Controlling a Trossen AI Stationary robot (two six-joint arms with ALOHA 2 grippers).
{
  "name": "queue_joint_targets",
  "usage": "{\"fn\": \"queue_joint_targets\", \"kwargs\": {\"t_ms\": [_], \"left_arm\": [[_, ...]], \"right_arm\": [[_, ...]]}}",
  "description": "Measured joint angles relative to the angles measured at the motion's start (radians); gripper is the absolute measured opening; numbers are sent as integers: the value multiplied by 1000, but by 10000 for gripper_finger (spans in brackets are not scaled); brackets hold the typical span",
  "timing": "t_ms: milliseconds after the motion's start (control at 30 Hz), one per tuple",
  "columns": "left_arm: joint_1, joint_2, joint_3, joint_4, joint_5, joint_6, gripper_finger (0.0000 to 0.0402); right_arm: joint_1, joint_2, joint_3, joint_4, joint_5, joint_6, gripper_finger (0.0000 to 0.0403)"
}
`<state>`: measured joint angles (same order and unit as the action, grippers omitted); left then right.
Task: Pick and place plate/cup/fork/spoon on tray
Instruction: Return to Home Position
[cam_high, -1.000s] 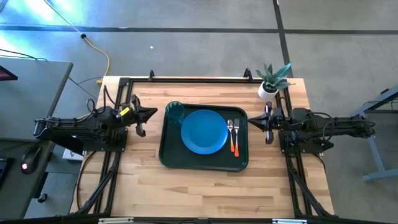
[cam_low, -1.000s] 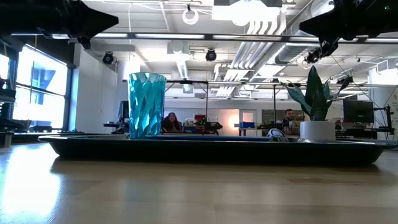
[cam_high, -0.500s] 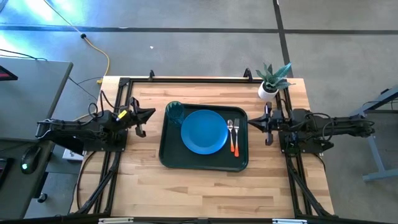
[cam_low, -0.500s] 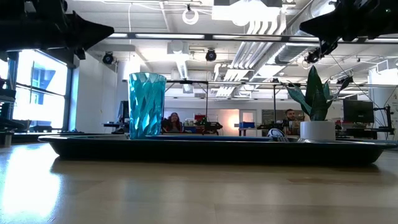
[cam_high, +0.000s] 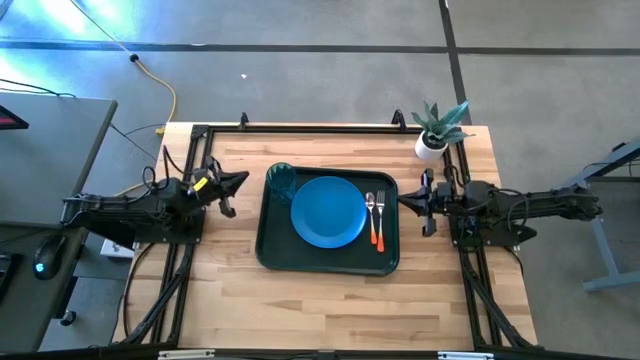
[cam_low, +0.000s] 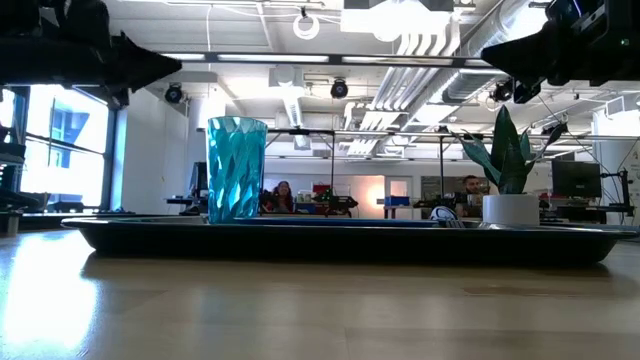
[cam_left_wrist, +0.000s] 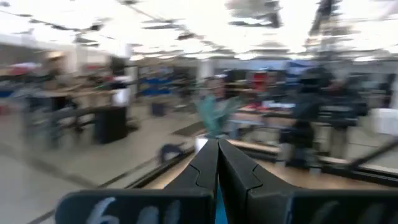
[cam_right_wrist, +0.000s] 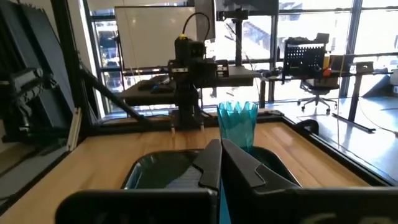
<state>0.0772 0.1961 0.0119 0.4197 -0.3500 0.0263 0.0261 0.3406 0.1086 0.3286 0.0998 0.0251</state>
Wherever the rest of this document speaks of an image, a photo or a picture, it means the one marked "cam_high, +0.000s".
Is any grey metal table frame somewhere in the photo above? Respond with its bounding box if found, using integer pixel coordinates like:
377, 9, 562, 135
559, 137, 640, 293

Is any fork with orange handle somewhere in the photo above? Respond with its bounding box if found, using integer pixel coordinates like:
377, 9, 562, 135
374, 189, 387, 254

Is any blue round plate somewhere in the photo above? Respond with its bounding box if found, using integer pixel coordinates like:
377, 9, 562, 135
290, 175, 369, 250

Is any teal translucent plastic cup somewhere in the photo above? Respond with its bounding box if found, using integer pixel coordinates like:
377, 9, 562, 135
265, 161, 298, 204

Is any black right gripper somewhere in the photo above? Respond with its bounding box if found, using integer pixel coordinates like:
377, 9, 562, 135
397, 168, 454, 238

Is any green plant in white pot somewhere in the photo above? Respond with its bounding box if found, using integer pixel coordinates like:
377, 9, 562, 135
410, 99, 475, 162

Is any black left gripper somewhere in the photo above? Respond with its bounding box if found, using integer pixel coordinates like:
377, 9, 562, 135
207, 155, 251, 219

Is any grey desk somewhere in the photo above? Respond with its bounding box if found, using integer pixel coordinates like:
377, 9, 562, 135
0, 92, 119, 229

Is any yellow floor cable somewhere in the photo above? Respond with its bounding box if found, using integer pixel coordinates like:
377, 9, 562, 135
69, 0, 178, 199

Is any silver metal bracket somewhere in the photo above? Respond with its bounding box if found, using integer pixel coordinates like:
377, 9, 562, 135
438, 351, 495, 360
158, 349, 216, 360

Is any white power adapter box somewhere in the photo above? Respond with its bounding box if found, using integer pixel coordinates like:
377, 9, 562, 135
99, 238, 136, 259

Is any black computer mouse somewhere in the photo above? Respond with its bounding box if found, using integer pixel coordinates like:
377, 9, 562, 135
32, 233, 68, 281

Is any black monitor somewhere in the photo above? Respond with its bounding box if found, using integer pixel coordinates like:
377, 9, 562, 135
0, 104, 30, 131

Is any dark green plastic tray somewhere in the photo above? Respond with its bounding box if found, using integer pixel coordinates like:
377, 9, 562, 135
254, 166, 401, 277

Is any spoon with orange handle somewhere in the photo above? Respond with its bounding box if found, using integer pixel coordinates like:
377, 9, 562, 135
365, 191, 379, 246

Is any thin black floor cable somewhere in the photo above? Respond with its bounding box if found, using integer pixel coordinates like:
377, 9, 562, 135
109, 122, 167, 162
0, 77, 77, 99

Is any black aluminium table frame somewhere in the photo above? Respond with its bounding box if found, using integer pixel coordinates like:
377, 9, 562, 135
112, 121, 541, 351

